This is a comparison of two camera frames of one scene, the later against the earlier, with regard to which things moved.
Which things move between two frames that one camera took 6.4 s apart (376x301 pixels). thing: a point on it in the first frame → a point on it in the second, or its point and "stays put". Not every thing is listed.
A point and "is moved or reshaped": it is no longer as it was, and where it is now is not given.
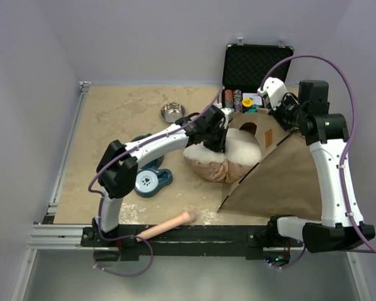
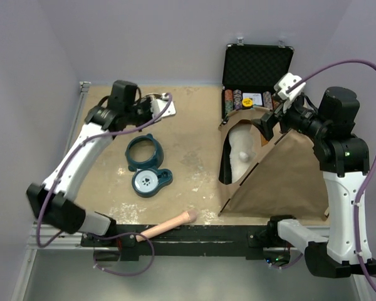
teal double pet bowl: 151,176 stays put
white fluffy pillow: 242,153 is moved or reshaped
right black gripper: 275,113 stays put
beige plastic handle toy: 187,218 stays put
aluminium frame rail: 47,234 stays put
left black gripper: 220,146 → 148,105
